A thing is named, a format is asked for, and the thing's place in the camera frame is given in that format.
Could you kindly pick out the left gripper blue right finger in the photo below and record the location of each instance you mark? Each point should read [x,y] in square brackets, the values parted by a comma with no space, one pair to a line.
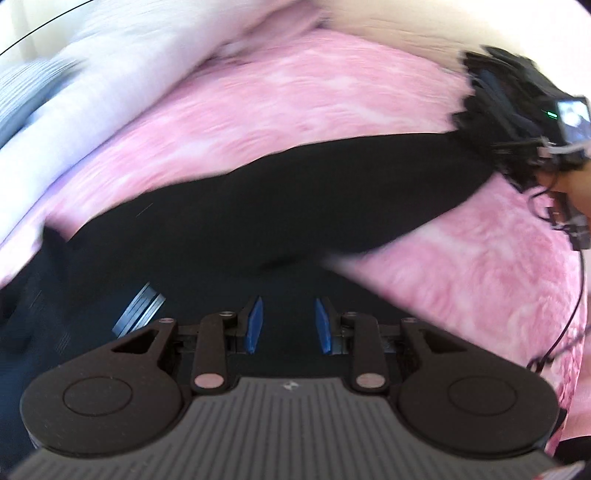
[323,325]

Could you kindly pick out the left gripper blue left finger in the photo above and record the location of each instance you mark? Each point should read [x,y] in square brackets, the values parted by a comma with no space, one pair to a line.
[254,320]

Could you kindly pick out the black zip sweater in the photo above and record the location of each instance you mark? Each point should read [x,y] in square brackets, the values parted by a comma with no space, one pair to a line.
[267,229]

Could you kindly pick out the person right hand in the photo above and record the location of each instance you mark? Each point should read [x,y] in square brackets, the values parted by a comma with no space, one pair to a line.
[575,184]

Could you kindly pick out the pink rose bed blanket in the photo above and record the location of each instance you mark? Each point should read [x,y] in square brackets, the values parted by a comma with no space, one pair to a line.
[487,269]

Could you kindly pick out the striped lilac folded duvet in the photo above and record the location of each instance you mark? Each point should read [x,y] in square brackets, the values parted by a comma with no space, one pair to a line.
[127,54]

